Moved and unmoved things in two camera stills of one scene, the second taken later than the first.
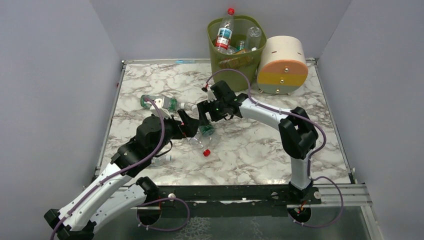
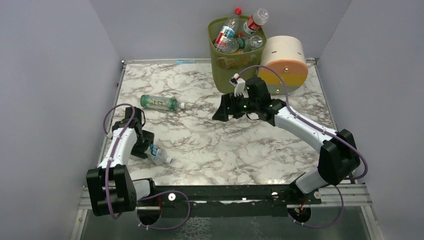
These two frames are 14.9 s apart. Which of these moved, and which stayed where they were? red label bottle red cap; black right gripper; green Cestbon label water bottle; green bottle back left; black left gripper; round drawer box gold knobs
Moved: red label bottle red cap; green Cestbon label water bottle; black left gripper; black right gripper
Stayed: round drawer box gold knobs; green bottle back left
